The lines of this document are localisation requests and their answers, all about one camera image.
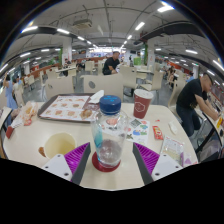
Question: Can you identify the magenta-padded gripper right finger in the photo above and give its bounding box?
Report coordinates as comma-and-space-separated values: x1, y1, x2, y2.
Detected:
131, 142, 184, 186

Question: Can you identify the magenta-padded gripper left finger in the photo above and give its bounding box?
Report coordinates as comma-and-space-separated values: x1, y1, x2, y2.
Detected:
40, 142, 92, 186

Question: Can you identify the clear blue-capped water bottle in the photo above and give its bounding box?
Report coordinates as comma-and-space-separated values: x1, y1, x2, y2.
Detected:
90, 94, 130, 169

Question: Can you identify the flat round red coaster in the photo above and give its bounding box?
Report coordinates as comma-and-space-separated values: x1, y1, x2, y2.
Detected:
91, 151, 122, 173

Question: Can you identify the clear plastic packet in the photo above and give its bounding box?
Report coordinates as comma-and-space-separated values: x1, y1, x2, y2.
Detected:
159, 135, 185, 164

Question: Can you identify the red snack packet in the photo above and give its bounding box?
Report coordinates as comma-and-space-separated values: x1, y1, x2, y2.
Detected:
152, 125, 165, 141

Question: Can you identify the colourful sticker sheet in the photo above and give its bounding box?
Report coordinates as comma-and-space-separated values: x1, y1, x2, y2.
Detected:
125, 116, 151, 147

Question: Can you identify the small white packet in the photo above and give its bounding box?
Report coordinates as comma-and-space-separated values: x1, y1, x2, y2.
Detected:
168, 120, 179, 136

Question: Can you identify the dark food tray with liner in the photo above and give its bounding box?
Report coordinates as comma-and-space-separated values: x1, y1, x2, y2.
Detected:
37, 92, 101, 123

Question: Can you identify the red paper cup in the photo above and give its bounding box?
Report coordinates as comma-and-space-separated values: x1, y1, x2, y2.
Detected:
132, 88, 155, 120

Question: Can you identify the white paper napkin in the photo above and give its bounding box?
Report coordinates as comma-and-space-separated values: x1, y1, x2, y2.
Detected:
87, 89, 105, 105

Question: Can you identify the crumpled food wrapper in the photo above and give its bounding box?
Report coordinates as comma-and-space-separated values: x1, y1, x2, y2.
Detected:
11, 100, 39, 128

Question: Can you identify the small red box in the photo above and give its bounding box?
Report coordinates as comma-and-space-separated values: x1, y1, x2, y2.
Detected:
5, 125, 16, 140

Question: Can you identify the cream chair with round hole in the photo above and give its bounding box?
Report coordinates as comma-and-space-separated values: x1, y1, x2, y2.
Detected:
44, 75, 75, 101
80, 73, 125, 103

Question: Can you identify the person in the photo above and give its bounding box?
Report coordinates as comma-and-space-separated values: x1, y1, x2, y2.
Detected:
185, 72, 196, 84
166, 65, 177, 89
175, 72, 219, 138
3, 73, 19, 111
101, 50, 122, 76

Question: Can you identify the adjacent cream table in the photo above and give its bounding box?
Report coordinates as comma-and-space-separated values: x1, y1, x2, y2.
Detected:
0, 106, 13, 131

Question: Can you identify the group of cream chairs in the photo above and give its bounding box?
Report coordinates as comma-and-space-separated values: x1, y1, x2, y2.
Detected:
14, 59, 186, 108

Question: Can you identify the group of ceiling lights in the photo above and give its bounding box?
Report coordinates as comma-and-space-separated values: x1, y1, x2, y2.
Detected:
0, 3, 224, 84

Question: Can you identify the ceiling air conditioner unit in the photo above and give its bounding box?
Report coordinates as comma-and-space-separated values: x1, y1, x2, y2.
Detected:
72, 19, 93, 30

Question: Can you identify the cream mug with brown handle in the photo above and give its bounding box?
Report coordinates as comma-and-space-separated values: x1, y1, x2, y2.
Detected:
37, 131, 78, 160

